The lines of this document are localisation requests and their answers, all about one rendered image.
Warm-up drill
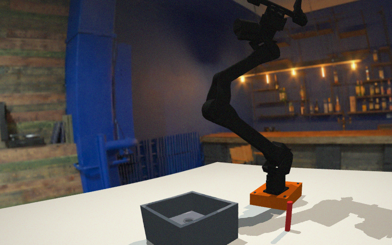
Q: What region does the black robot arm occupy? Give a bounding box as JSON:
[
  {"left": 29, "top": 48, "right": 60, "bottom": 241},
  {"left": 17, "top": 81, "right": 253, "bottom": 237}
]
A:
[{"left": 202, "top": 12, "right": 293, "bottom": 195}]

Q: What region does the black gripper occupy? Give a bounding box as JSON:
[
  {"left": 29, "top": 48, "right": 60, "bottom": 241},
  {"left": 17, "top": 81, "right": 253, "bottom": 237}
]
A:
[{"left": 247, "top": 0, "right": 308, "bottom": 27}]

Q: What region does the red peg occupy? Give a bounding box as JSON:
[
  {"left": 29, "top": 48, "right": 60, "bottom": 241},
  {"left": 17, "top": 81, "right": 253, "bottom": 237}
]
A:
[{"left": 285, "top": 201, "right": 293, "bottom": 231}]

